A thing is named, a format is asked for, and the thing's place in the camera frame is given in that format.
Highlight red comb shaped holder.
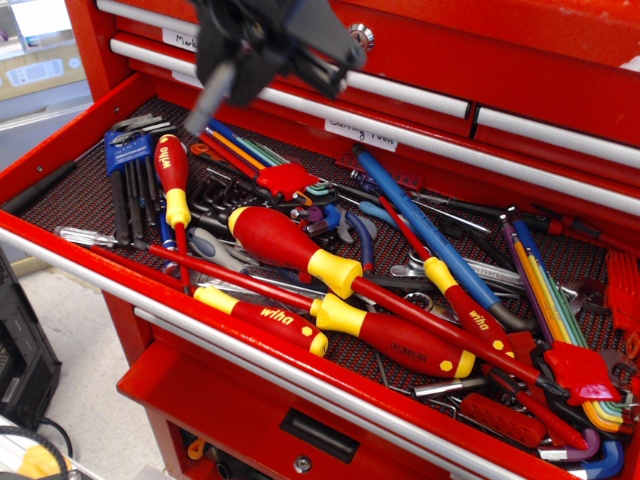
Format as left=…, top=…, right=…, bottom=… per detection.
left=605, top=250, right=639, bottom=361

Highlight rainbow hex key set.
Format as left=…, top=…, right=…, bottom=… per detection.
left=199, top=119, right=332, bottom=205
left=500, top=206, right=632, bottom=435

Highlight white drawer label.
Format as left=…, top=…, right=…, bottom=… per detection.
left=324, top=119, right=398, bottom=152

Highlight blue handled pliers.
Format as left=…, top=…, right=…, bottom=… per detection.
left=337, top=206, right=398, bottom=276

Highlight clear handled screwdriver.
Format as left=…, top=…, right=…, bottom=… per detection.
left=54, top=226, right=149, bottom=250

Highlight white markers label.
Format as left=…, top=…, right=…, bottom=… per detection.
left=162, top=28, right=198, bottom=52

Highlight round silver lock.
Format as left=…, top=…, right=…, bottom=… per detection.
left=348, top=23, right=375, bottom=52

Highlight red metal tool chest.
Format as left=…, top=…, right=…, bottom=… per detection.
left=64, top=0, right=640, bottom=480

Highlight blue holder black hex keys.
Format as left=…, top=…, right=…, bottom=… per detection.
left=104, top=114, right=174, bottom=244

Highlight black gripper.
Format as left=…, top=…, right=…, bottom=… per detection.
left=194, top=1, right=366, bottom=107

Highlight red yellow screwdriver centre front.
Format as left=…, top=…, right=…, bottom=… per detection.
left=148, top=243, right=477, bottom=380

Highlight rainbow hex key set left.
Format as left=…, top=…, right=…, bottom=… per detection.
left=199, top=119, right=332, bottom=205

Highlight large blue sleeved Allen key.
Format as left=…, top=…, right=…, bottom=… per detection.
left=352, top=144, right=539, bottom=332

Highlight violet sleeved Allen key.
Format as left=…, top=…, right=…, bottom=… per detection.
left=184, top=60, right=236, bottom=136

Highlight red Wiha screwdriver right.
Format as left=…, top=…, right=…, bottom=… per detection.
left=377, top=195, right=589, bottom=451

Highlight long red Wiha screwdriver front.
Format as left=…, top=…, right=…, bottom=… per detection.
left=90, top=245, right=329, bottom=357

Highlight red bit holder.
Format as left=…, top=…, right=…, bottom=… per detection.
left=460, top=393, right=546, bottom=448

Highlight grey blue handled tool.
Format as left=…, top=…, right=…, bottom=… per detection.
left=186, top=227, right=257, bottom=273

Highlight small red yellow Wiha screwdriver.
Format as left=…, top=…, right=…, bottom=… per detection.
left=153, top=133, right=193, bottom=296

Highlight blue short hex key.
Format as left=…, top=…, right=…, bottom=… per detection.
left=566, top=440, right=624, bottom=480

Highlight open red tool drawer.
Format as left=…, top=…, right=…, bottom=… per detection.
left=1, top=72, right=639, bottom=479

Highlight black box on floor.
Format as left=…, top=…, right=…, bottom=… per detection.
left=1, top=257, right=62, bottom=430

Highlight purple short hex key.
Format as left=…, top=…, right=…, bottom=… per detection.
left=537, top=429, right=601, bottom=462

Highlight rainbow hex key set right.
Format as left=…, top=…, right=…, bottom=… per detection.
left=500, top=206, right=632, bottom=435

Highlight red black probe tool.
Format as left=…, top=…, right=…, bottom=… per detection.
left=523, top=204, right=639, bottom=256

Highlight big red yellow screwdriver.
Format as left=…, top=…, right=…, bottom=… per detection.
left=228, top=206, right=568, bottom=397

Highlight black hex key set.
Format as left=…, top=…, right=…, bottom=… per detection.
left=188, top=177, right=261, bottom=240

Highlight silver combination wrench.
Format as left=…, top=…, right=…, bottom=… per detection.
left=389, top=249, right=531, bottom=294

